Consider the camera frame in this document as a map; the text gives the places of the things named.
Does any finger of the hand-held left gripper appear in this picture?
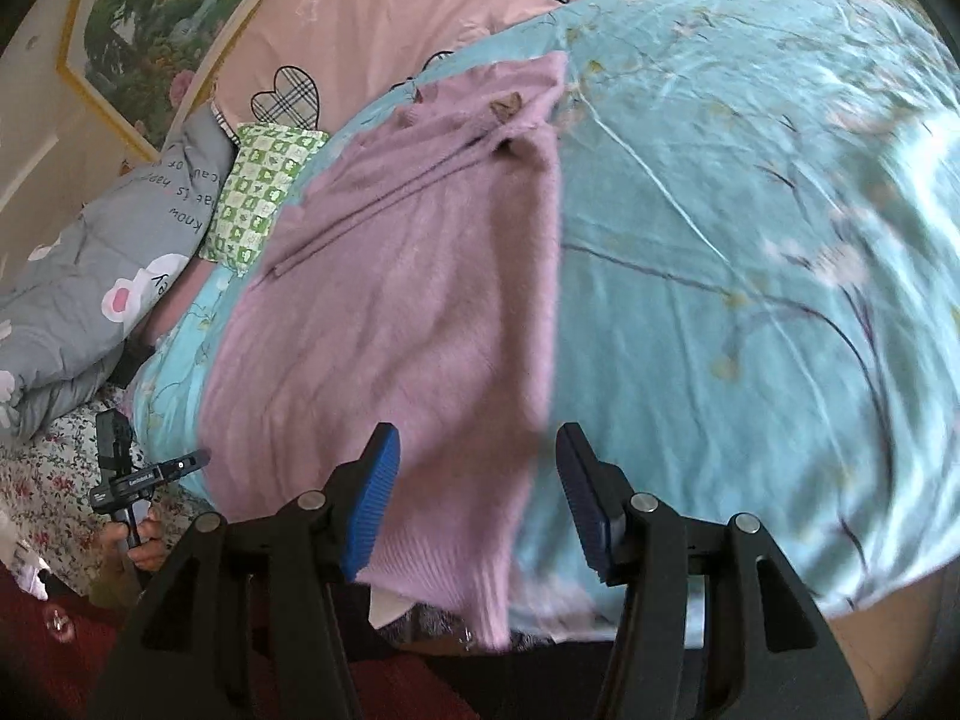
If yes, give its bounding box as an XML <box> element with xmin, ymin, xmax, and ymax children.
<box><xmin>154</xmin><ymin>450</ymin><xmax>212</xmax><ymax>485</ymax></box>

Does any pink quilt with plaid hearts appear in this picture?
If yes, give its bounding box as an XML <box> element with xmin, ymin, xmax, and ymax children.
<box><xmin>208</xmin><ymin>0</ymin><xmax>852</xmax><ymax>137</ymax></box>

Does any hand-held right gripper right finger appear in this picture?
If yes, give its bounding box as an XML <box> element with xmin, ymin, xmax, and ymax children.
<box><xmin>555</xmin><ymin>422</ymin><xmax>875</xmax><ymax>720</ymax></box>

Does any light blue floral blanket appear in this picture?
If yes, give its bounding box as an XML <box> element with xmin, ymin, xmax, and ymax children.
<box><xmin>124</xmin><ymin>0</ymin><xmax>960</xmax><ymax>620</ymax></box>

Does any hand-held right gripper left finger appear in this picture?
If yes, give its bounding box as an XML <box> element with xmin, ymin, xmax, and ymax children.
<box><xmin>84</xmin><ymin>422</ymin><xmax>401</xmax><ymax>720</ymax></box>

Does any white floral bedsheet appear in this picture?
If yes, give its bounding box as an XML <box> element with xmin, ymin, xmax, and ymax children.
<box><xmin>0</xmin><ymin>379</ymin><xmax>215</xmax><ymax>601</ymax></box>

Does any lilac knit sweater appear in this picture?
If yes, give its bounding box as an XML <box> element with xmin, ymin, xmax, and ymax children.
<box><xmin>201</xmin><ymin>51</ymin><xmax>593</xmax><ymax>652</ymax></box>

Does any grey printed quilt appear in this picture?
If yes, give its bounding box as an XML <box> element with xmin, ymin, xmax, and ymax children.
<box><xmin>0</xmin><ymin>101</ymin><xmax>237</xmax><ymax>442</ymax></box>

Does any person's left forearm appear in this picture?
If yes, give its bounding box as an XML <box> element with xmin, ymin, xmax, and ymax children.
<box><xmin>88</xmin><ymin>559</ymin><xmax>162</xmax><ymax>616</ymax></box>

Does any person's left hand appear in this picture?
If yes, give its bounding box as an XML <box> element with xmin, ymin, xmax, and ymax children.
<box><xmin>99</xmin><ymin>501</ymin><xmax>167</xmax><ymax>572</ymax></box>

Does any framed landscape painting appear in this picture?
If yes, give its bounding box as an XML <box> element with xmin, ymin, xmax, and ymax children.
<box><xmin>56</xmin><ymin>0</ymin><xmax>320</xmax><ymax>163</ymax></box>

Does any green checkered pillow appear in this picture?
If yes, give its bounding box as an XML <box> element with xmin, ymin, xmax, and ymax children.
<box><xmin>199</xmin><ymin>123</ymin><xmax>329</xmax><ymax>268</ymax></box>

